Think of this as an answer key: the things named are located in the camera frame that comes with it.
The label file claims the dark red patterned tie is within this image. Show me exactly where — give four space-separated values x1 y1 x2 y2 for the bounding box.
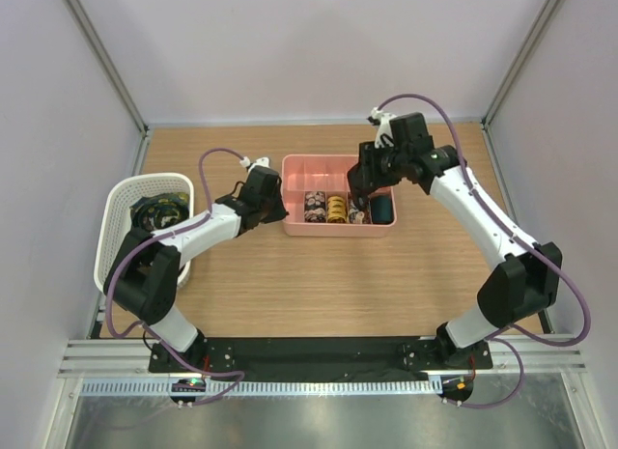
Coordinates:
354 194 372 225

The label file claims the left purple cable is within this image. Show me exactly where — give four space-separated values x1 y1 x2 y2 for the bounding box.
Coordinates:
104 148 255 407

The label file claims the right aluminium frame post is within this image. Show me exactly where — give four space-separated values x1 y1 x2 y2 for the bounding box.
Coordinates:
481 0 565 130

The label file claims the rolled dark teal tie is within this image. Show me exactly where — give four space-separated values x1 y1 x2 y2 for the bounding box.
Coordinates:
370 194 394 225

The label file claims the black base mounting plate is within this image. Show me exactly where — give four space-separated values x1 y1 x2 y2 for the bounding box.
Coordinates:
148 335 493 379

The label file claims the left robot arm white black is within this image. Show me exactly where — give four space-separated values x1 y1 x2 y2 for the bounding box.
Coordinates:
103 163 288 372

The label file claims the white perforated plastic basket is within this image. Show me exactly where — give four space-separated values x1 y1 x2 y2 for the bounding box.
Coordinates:
94 173 194 292

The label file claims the rolled yellow tie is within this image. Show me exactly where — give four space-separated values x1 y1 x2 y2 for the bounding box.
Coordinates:
326 194 348 224

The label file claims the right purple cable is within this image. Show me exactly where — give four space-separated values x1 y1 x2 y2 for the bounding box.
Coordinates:
370 93 593 410

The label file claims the rolled white floral tie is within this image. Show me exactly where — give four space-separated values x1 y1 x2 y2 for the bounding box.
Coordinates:
348 198 365 225

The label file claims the aluminium frame post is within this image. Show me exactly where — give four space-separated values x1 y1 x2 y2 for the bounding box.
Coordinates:
481 0 565 130
56 0 149 137

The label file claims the perforated metal cable rail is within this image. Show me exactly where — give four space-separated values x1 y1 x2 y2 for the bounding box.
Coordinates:
80 376 442 398

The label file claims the purple cable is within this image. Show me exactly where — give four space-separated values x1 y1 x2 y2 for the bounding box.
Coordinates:
104 148 255 407
370 93 593 410

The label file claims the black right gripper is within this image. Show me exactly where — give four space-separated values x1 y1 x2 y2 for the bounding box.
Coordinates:
353 140 409 189

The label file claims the pink divided organizer tray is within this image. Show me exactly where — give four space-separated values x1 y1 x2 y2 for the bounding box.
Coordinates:
282 154 397 238

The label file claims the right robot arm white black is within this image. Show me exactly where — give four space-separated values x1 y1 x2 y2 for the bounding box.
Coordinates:
347 109 562 368

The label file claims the left aluminium frame post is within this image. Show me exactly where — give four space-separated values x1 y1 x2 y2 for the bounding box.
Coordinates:
56 0 149 137

